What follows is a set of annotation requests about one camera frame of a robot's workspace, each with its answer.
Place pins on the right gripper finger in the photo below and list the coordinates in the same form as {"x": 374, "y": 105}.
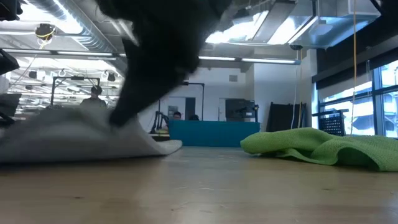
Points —
{"x": 140, "y": 99}

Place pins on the grey microfiber towel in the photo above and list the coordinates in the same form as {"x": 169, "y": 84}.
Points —
{"x": 62, "y": 140}

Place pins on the green microfiber towel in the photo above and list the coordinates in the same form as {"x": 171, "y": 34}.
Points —
{"x": 311, "y": 146}

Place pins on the black background robot arm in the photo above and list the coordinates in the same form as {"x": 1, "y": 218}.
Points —
{"x": 158, "y": 119}

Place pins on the blue plastic basket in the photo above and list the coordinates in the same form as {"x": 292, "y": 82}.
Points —
{"x": 214, "y": 133}

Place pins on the person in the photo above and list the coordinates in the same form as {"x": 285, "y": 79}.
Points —
{"x": 93, "y": 101}
{"x": 193, "y": 118}
{"x": 177, "y": 115}

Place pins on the dark door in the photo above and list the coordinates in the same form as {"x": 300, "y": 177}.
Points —
{"x": 190, "y": 109}

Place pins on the black cabinet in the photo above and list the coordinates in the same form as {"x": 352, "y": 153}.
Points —
{"x": 239, "y": 109}

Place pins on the dark monitor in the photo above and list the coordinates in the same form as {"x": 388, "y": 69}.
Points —
{"x": 9, "y": 104}

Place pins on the black leaning panels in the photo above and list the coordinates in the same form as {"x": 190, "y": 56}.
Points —
{"x": 280, "y": 115}

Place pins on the black perforated crate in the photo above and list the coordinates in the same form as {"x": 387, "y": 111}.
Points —
{"x": 332, "y": 124}

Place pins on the wall poster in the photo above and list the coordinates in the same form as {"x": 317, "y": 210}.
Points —
{"x": 173, "y": 112}

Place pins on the grey wall vent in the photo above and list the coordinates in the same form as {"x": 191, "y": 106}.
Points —
{"x": 233, "y": 78}

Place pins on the dark dome camera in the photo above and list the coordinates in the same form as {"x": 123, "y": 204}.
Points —
{"x": 296, "y": 47}

